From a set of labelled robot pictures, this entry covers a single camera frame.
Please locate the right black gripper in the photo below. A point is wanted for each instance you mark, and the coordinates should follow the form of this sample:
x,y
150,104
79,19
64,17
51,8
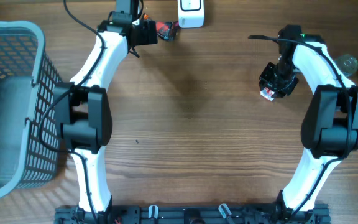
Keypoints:
x,y
279,91

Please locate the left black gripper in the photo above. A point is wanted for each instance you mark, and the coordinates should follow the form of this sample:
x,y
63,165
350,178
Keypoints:
x,y
146,38

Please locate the red snack packet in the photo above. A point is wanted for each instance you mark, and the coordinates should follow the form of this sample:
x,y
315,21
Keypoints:
x,y
267,94

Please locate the black hex wrench packet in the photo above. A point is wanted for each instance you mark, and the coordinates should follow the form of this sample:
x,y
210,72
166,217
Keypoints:
x,y
165,30

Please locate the silver tin can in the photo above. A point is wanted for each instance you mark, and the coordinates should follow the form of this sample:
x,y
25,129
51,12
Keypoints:
x,y
347,64

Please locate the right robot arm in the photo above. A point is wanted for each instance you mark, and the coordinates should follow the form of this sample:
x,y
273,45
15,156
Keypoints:
x,y
329,131

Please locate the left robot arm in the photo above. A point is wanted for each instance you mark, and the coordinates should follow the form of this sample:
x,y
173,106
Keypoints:
x,y
82,111

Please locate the white barcode scanner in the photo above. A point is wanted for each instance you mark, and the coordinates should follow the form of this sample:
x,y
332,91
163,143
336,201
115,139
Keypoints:
x,y
190,13

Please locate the grey plastic basket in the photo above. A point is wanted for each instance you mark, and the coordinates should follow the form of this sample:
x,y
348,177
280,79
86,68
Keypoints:
x,y
28,139

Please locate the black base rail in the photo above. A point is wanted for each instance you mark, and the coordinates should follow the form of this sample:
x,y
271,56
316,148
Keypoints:
x,y
243,214

